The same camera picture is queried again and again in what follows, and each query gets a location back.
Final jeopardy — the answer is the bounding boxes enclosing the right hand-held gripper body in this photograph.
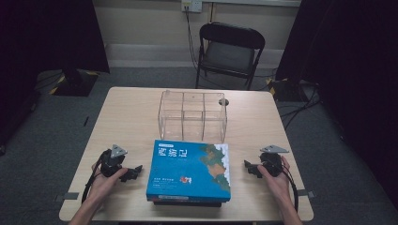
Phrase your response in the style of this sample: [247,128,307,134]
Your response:
[258,143,290,178]

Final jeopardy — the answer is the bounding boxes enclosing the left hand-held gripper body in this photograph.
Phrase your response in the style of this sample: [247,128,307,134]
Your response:
[99,143,129,178]

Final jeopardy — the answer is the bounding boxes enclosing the blue book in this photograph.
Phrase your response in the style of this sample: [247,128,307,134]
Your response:
[145,139,232,203]

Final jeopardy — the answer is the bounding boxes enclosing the black book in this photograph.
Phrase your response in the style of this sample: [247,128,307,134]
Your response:
[152,200,223,208]

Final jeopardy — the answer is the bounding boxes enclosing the clear acrylic book rack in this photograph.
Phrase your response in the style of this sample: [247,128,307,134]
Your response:
[157,89,228,144]

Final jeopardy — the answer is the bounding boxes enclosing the person's right hand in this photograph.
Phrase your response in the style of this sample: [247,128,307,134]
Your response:
[256,155,294,206]

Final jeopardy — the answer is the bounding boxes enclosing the person's left hand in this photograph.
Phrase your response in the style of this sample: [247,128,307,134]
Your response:
[87,162,130,206]

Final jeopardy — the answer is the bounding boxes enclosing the grey tape strip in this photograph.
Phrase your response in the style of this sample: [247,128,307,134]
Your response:
[295,188,316,200]
[55,191,80,203]

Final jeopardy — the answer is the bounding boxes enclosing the black stand base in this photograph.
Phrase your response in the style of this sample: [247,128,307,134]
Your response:
[50,68,100,98]
[266,78,303,102]

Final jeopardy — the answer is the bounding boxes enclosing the black folding chair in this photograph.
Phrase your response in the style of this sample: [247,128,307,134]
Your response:
[195,22,267,92]

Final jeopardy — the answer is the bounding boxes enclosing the dark curtain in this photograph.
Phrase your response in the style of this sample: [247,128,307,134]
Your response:
[275,0,398,201]
[0,0,111,144]

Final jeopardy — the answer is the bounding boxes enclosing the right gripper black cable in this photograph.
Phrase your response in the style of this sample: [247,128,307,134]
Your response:
[281,162,299,214]

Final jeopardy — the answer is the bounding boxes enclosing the black floor cables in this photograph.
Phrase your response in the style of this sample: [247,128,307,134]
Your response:
[278,81,322,129]

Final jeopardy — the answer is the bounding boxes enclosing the black power cable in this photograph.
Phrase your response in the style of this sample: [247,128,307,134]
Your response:
[184,6,201,71]

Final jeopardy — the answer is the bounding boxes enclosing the grey wall trunking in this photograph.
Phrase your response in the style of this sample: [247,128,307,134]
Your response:
[203,0,301,8]

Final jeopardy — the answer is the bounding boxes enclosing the white wall socket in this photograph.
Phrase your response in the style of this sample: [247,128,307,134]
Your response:
[181,0,204,13]

